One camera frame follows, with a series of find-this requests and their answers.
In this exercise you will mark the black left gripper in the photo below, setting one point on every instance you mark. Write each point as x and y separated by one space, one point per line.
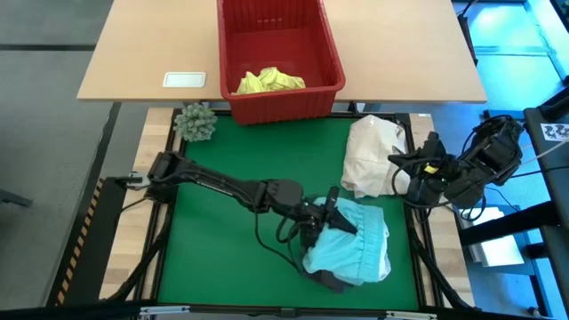
318 218

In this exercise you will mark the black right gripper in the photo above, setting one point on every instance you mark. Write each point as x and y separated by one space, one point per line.
431 182

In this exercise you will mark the pale teal white garment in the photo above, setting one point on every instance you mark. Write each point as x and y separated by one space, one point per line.
355 253

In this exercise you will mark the dark grey garment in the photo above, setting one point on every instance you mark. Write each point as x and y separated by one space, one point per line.
331 282

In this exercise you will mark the yellow garment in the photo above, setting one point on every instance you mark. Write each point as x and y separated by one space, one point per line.
269 81

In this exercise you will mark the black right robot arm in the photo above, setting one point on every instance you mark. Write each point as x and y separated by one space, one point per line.
489 160

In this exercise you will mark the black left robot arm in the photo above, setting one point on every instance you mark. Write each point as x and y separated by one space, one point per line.
222 182

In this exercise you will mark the red plastic laundry bin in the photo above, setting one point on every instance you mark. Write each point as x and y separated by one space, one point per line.
280 109

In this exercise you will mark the cream white garment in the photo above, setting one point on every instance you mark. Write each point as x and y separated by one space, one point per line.
369 155

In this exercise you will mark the green table mat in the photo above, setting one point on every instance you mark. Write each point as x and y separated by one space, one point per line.
222 258

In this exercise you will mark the white box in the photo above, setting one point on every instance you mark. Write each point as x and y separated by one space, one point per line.
493 249

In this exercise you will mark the black metal beam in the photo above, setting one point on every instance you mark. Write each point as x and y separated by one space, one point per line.
511 226

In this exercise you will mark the black desk foot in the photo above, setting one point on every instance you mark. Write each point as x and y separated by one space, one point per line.
467 31

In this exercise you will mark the white marker tag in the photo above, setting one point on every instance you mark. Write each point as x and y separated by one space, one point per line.
555 132

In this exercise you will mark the black side table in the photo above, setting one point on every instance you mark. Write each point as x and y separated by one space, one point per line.
555 186

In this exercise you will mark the pale green spiky plant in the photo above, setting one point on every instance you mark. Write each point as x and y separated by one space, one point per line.
195 123

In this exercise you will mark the white rectangular label plate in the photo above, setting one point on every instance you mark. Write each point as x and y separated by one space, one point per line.
184 79

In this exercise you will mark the black hazard striped platform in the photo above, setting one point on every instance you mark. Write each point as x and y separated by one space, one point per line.
89 249

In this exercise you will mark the light wooden desk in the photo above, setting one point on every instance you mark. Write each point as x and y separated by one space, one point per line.
146 44

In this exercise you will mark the grey chair base leg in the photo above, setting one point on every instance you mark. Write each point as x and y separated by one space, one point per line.
15 198

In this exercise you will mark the silver metal bracket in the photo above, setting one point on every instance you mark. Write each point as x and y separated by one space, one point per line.
411 316
164 310

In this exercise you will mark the black aluminium table frame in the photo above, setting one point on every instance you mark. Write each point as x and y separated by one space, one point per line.
111 311

